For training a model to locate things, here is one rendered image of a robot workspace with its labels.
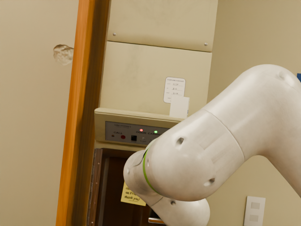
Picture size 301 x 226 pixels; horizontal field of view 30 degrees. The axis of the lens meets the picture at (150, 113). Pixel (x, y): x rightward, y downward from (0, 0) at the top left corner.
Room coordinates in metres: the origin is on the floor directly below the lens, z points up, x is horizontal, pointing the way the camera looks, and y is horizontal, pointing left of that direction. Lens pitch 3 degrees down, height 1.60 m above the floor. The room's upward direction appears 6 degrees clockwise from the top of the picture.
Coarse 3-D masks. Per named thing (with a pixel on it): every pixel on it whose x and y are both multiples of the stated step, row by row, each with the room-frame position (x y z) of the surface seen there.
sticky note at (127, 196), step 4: (124, 184) 1.68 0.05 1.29; (124, 188) 1.68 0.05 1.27; (128, 188) 1.68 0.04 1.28; (124, 192) 1.68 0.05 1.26; (128, 192) 1.68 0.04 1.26; (132, 192) 1.68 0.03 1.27; (124, 196) 1.68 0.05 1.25; (128, 196) 1.68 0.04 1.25; (132, 196) 1.68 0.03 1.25; (136, 196) 1.68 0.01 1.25; (124, 200) 1.68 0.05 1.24; (128, 200) 1.68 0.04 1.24; (132, 200) 1.68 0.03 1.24; (136, 200) 1.68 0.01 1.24; (140, 200) 1.68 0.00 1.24; (140, 204) 1.68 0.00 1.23; (144, 204) 1.68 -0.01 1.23
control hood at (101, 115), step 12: (96, 120) 1.60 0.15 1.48; (108, 120) 1.60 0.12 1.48; (120, 120) 1.59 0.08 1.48; (132, 120) 1.59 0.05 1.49; (144, 120) 1.58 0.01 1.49; (156, 120) 1.58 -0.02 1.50; (168, 120) 1.58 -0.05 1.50; (180, 120) 1.57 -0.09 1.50; (96, 132) 1.64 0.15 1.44; (132, 144) 1.67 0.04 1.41; (144, 144) 1.66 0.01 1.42
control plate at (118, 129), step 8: (112, 128) 1.62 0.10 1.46; (120, 128) 1.62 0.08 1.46; (128, 128) 1.61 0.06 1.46; (136, 128) 1.61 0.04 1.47; (144, 128) 1.61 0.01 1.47; (152, 128) 1.60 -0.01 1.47; (160, 128) 1.60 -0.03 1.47; (168, 128) 1.60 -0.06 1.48; (120, 136) 1.64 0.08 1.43; (128, 136) 1.64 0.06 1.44; (144, 136) 1.63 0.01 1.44; (152, 136) 1.63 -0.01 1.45
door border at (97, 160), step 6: (102, 150) 1.68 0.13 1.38; (96, 156) 1.68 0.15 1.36; (96, 162) 1.68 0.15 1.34; (96, 168) 1.68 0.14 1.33; (96, 174) 1.68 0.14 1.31; (96, 180) 1.68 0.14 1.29; (96, 186) 1.68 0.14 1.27; (90, 192) 1.68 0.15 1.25; (96, 192) 1.68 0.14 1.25; (90, 198) 1.68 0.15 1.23; (96, 198) 1.68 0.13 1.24; (96, 204) 1.68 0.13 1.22; (90, 210) 1.68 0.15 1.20; (90, 216) 1.68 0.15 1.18; (90, 222) 1.68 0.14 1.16
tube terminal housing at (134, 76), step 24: (120, 48) 1.69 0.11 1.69; (144, 48) 1.69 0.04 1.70; (168, 48) 1.69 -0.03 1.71; (120, 72) 1.69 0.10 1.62; (144, 72) 1.69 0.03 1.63; (168, 72) 1.69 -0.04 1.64; (192, 72) 1.69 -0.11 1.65; (120, 96) 1.69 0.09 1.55; (144, 96) 1.69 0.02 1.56; (192, 96) 1.69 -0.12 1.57; (96, 144) 1.70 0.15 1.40; (120, 144) 1.69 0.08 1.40
